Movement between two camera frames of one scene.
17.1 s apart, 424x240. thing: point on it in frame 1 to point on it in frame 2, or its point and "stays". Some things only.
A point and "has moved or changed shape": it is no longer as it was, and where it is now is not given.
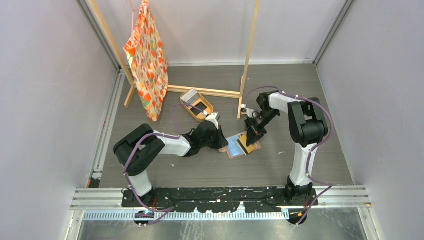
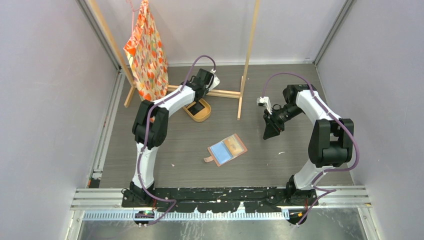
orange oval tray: [200, 117] stays
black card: [201, 106] stays
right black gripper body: [258, 124] to [280, 116]
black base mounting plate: [224, 199] stays
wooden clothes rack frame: [242, 95] stays
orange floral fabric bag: [147, 54] stays
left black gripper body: [215, 141] to [206, 90]
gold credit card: [242, 141] to [233, 145]
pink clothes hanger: [133, 11] stays
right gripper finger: [252, 136] to [271, 130]
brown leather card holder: [234, 148] has moved or changed shape
